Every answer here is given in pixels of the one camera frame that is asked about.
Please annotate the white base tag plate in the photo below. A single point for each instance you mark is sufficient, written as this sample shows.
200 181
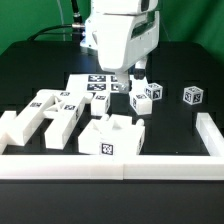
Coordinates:
92 83

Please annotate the white chair side bar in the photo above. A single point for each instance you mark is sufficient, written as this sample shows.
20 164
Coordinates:
6 120

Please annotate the white chair back part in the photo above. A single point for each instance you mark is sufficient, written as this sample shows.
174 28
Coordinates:
63 108

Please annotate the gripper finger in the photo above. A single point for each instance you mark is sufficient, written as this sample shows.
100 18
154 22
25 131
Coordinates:
123 82
139 69

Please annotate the white tagged cube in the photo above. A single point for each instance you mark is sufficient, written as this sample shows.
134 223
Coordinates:
193 95
154 91

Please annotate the white tagged cube far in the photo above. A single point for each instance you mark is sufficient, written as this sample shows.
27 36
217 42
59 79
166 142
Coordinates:
193 95

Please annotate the white tagged cube near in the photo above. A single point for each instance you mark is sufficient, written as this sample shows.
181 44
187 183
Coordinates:
154 91

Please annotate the white chair seat part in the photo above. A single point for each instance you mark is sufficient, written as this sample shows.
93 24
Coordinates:
113 135

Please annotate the white U-shaped fence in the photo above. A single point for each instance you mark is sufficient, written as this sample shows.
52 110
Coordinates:
210 167

